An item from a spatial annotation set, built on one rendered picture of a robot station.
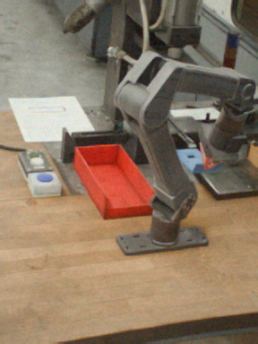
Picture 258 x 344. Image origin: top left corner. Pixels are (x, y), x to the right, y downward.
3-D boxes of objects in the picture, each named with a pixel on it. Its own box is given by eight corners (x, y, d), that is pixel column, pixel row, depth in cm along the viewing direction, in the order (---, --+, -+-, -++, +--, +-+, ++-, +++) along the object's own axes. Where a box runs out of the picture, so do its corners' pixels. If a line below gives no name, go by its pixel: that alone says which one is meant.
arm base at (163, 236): (117, 208, 152) (129, 225, 146) (202, 199, 159) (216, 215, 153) (114, 238, 156) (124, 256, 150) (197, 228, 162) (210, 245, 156)
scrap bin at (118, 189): (103, 220, 162) (106, 197, 159) (73, 167, 183) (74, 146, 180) (152, 215, 166) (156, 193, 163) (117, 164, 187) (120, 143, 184)
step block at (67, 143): (63, 163, 184) (64, 132, 180) (60, 158, 187) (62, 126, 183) (87, 161, 186) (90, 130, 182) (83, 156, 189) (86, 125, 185)
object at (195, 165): (194, 176, 165) (196, 163, 164) (170, 151, 178) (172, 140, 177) (221, 174, 167) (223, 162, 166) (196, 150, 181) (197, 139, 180)
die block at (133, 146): (133, 165, 187) (136, 139, 184) (120, 147, 196) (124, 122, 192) (202, 159, 194) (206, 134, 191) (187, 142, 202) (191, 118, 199)
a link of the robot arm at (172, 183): (181, 187, 157) (138, 75, 136) (201, 201, 152) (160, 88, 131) (160, 204, 155) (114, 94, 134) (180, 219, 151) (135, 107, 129)
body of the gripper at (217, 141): (223, 128, 164) (234, 107, 159) (236, 163, 158) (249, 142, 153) (198, 129, 162) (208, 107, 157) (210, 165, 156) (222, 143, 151)
